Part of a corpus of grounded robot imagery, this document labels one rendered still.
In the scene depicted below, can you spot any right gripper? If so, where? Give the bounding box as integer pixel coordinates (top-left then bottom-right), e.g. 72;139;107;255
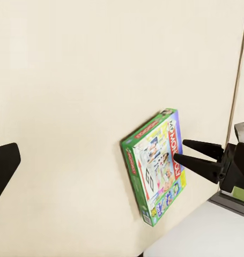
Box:
173;139;244;193

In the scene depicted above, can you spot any board game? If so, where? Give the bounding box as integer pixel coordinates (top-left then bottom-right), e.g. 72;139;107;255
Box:
121;108;187;227

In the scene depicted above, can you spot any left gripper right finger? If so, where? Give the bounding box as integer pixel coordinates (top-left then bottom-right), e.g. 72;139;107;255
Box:
233;142;244;176

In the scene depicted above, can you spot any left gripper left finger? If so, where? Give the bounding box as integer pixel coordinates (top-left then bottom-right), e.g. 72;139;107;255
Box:
0;142;21;196

